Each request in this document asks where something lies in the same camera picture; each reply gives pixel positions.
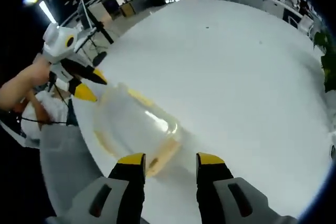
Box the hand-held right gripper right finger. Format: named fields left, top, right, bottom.
left=195, top=152, right=278, bottom=224

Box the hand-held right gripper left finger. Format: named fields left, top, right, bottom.
left=73, top=152, right=146, bottom=224

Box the clear box with yellow buckles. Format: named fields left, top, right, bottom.
left=93, top=82, right=184, bottom=178

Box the person's left hand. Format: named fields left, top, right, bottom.
left=30, top=55, right=53, bottom=86

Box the person's white shirt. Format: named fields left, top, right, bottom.
left=20, top=91, right=69, bottom=146

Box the linear ceiling light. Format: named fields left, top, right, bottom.
left=38, top=0, right=58, bottom=25

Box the desk monitor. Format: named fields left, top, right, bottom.
left=78, top=0, right=92, bottom=30

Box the grey mesh office chair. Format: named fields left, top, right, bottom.
left=39, top=123, right=106, bottom=219

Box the brown cardboard box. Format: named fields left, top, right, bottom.
left=120, top=3, right=137, bottom=17

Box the green potted plant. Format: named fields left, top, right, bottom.
left=313, top=31, right=336, bottom=93

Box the white office chair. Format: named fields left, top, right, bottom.
left=298, top=15, right=315, bottom=35

